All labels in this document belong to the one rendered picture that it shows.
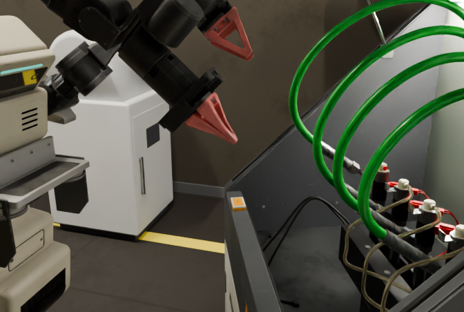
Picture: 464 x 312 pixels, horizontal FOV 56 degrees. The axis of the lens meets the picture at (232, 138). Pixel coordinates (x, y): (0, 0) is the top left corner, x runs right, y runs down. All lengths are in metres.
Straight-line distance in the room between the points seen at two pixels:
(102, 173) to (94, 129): 0.27
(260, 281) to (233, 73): 2.36
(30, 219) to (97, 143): 1.47
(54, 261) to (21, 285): 0.11
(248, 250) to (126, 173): 1.79
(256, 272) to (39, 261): 0.60
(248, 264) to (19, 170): 0.56
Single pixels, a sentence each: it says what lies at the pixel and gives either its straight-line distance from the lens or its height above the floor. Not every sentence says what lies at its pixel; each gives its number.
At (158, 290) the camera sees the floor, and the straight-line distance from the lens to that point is 2.40.
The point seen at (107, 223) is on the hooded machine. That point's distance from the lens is 2.83.
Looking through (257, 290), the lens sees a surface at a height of 0.95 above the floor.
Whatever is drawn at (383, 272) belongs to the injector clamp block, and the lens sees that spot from 0.81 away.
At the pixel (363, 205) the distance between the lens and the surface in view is 0.58.
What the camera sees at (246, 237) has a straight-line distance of 0.93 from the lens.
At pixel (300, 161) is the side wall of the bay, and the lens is 1.14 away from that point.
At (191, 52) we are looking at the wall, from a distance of 3.13.
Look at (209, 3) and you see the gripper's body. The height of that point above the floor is 1.41.
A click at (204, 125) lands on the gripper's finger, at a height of 1.25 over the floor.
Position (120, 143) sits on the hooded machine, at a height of 0.65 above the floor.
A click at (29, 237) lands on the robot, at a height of 0.87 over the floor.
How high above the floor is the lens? 1.42
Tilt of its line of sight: 17 degrees down
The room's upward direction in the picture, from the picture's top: straight up
